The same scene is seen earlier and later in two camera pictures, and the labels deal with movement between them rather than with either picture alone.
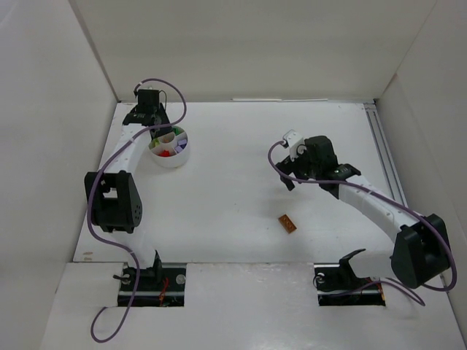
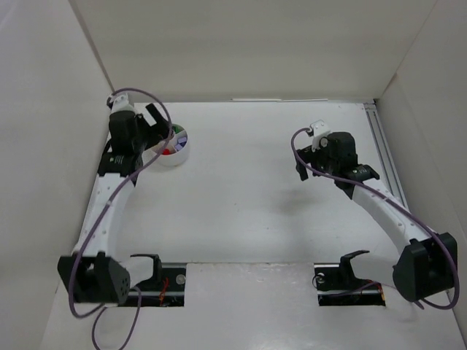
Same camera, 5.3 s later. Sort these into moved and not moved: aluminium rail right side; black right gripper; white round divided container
Moved: black right gripper
Not moved: aluminium rail right side; white round divided container
